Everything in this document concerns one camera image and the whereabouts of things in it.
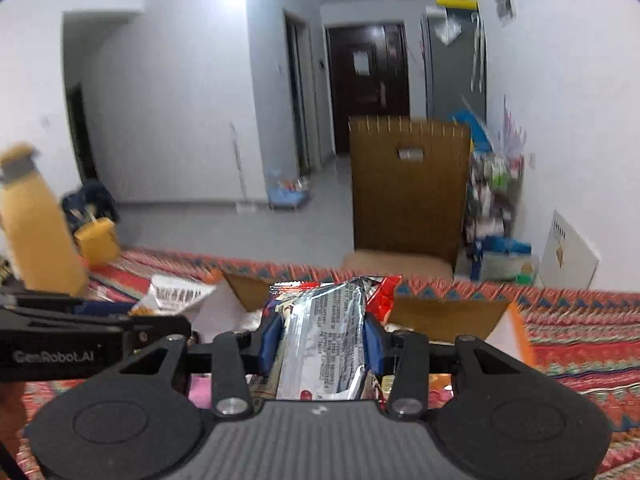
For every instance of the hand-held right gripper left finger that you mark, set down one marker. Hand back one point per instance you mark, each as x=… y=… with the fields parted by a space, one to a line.
x=272 y=347

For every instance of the interior side door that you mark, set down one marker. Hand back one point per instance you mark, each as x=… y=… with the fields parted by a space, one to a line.
x=300 y=95

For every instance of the yellow thermos jug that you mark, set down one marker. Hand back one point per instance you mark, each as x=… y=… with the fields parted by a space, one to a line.
x=40 y=240

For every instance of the pink wall decoration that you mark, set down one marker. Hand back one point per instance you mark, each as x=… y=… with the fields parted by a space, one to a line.
x=512 y=127

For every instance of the person's left forearm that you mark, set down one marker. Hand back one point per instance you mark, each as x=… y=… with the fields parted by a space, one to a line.
x=10 y=410

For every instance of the blue floor tray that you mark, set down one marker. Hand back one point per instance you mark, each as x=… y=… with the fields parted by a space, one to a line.
x=287 y=200

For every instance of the white square board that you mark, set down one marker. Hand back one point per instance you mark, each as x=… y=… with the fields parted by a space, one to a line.
x=570 y=252

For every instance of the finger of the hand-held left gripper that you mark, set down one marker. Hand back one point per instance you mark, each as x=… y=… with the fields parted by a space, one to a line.
x=100 y=324
x=107 y=308

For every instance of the dark entrance door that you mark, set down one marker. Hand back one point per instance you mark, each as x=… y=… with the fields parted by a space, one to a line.
x=390 y=60

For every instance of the green clear package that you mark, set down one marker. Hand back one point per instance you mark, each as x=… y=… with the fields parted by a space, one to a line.
x=507 y=267

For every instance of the red patterned tablecloth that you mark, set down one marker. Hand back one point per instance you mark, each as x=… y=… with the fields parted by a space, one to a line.
x=575 y=340

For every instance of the white mop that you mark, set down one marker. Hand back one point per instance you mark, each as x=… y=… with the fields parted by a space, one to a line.
x=237 y=170

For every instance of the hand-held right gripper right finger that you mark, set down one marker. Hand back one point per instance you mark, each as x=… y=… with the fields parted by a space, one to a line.
x=375 y=347

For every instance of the yellow black box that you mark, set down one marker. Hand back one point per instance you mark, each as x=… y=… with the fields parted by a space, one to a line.
x=457 y=1

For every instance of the clear plastic bag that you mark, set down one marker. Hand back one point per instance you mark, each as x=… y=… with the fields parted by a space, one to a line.
x=447 y=27

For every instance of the dark blue jacket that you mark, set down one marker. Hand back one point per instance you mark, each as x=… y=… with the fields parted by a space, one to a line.
x=95 y=200

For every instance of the small yellow box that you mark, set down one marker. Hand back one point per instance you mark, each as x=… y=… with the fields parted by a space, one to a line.
x=97 y=240

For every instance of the silver red snack packet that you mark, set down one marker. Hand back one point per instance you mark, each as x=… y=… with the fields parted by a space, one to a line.
x=320 y=340

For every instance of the silver black print packet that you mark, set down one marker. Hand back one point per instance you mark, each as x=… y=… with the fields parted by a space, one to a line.
x=172 y=292

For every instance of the pink snack packet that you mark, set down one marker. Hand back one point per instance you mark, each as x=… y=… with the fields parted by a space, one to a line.
x=201 y=392

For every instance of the folded hanging umbrella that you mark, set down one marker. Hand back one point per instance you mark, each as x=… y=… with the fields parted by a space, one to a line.
x=477 y=55

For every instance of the blue package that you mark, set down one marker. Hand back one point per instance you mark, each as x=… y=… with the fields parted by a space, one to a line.
x=505 y=247

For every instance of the grey refrigerator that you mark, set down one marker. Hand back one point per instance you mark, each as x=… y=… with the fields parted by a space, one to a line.
x=450 y=75

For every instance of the brown wooden chair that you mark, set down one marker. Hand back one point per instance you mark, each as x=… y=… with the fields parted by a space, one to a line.
x=400 y=210

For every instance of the clear plastic jug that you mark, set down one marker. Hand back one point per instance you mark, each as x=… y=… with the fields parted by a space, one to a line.
x=275 y=179

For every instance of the red cardboard box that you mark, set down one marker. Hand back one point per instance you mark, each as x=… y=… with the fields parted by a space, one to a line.
x=440 y=317

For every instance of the paper sheet on door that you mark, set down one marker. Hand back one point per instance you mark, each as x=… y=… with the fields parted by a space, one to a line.
x=361 y=62

